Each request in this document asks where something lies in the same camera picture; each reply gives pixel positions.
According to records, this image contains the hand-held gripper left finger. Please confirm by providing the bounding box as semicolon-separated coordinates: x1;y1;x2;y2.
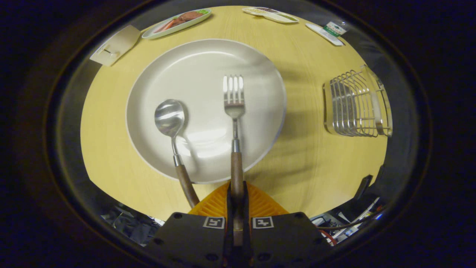
143;181;235;268

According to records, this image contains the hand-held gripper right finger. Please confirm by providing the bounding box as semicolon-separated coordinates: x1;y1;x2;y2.
242;181;333;268

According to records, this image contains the wooden-handled metal fork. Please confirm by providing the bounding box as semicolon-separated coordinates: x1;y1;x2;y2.
222;75;246;247

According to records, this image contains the dark clutter pile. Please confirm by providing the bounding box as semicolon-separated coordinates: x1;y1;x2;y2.
100;204;164;247

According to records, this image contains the large white round plate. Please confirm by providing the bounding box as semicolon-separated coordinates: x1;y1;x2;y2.
126;39;287;184

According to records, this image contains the white and green packet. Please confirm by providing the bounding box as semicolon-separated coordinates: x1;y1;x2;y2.
306;21;347;47

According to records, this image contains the white divided dish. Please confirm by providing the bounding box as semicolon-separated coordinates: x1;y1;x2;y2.
242;7;299;24

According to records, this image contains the oval plate with food picture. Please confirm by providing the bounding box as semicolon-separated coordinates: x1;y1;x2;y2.
142;9;212;40

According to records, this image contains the beige card with hook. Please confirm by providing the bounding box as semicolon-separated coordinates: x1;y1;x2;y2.
90;25;141;67

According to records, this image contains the wooden-handled metal spoon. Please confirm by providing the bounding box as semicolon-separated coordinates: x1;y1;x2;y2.
154;99;200;209

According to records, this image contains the clutter of cables and papers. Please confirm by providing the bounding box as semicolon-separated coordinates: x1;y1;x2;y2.
311;175;385;246

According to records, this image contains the metal wire rack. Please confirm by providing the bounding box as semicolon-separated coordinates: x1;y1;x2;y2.
323;65;393;138

